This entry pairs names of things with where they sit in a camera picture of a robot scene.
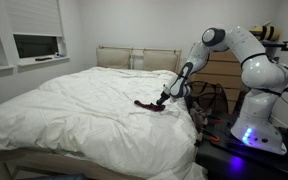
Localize black mesh laundry bag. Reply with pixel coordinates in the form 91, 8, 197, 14
185, 81, 228, 113

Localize white duvet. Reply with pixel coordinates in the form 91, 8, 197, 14
0, 67, 207, 180

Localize black robot table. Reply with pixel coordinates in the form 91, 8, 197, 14
196, 112, 288, 180

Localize beige headboard cushion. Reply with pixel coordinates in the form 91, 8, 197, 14
96, 48, 130, 69
143, 51, 178, 72

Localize beige left headboard cushion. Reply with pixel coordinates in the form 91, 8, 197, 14
96, 48, 130, 69

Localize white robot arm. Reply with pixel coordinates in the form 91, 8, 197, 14
157, 27, 288, 155

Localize yellow black rolled item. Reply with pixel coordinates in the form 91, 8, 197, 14
251, 26, 280, 41

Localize beige right headboard cushion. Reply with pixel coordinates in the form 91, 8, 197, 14
143, 51, 178, 72

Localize white window blind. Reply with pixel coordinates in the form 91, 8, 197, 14
5, 0, 62, 37

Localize dark red cloth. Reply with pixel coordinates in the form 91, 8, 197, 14
134, 100, 166, 112

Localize orange handled clamp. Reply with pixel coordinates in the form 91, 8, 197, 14
206, 115, 222, 124
201, 129, 220, 142

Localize grey clothes in bag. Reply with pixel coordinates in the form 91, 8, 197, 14
189, 102, 207, 130

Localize black remote on sill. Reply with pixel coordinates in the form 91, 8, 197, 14
35, 57, 53, 61

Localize wooden bed frame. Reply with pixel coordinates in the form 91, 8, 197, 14
0, 149, 144, 180

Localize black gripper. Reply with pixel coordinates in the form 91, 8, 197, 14
156, 92, 170, 106

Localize wooden chest of drawers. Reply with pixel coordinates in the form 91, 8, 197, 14
189, 50, 242, 113

